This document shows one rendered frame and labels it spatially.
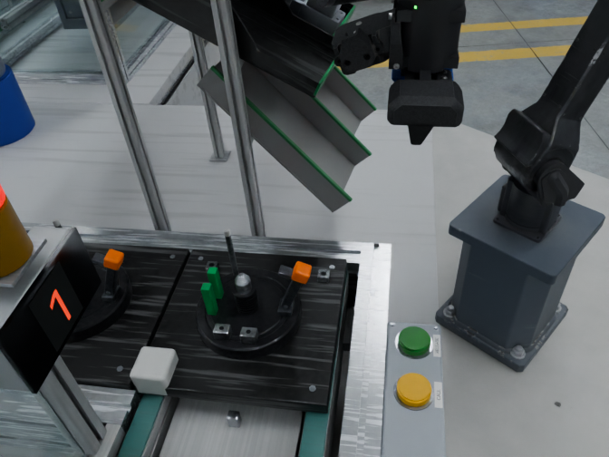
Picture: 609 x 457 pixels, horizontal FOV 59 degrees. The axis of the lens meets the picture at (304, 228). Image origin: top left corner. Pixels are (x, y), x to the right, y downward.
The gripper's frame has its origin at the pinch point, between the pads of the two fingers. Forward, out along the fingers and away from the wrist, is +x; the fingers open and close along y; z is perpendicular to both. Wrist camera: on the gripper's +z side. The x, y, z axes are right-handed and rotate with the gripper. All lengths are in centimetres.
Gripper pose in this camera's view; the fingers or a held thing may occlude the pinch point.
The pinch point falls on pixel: (419, 113)
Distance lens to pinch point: 56.9
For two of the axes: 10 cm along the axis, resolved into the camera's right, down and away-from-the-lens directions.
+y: -1.5, 6.6, -7.3
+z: -9.9, -0.7, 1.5
